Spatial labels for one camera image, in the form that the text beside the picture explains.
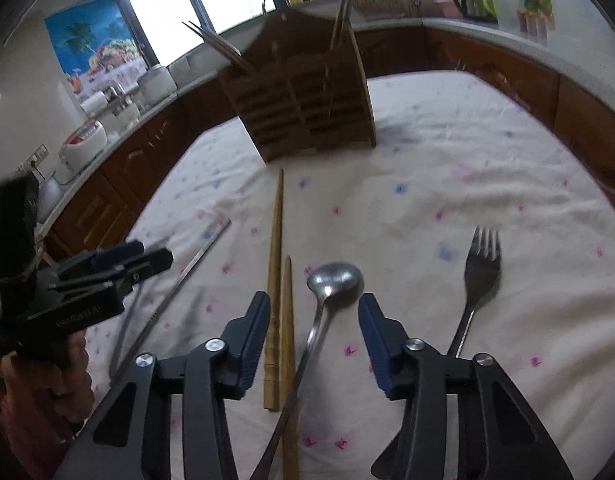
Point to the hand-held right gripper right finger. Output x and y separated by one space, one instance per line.
375 345

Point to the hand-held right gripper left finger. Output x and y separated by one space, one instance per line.
252 345

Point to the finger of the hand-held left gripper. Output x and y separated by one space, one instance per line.
147 265
119 255

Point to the metal spoon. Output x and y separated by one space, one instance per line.
335 282

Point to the wooden utensil holder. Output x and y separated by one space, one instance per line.
307 100

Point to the person's left hand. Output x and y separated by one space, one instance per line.
47 390

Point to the metal inner pot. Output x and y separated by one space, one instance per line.
51 195

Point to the wooden lower cabinets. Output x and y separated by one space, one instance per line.
132 160

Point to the white red rice cooker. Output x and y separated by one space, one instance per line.
82 150

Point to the metal fork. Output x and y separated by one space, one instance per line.
482 270

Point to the small white appliance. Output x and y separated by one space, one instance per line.
125 117

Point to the large white rice cooker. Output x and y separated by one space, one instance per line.
157 85

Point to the blue fruit print poster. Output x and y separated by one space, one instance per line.
97 40

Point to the chrome faucet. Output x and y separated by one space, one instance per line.
270 2

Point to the pink container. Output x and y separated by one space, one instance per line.
445 7

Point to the grey kitchen countertop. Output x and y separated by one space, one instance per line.
562 55

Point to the steel electric kettle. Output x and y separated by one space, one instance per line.
467 2

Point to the pink spice jar set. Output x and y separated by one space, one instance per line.
536 25

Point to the green cup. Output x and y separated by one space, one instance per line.
491 5

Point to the wall socket strip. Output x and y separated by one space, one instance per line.
33 156

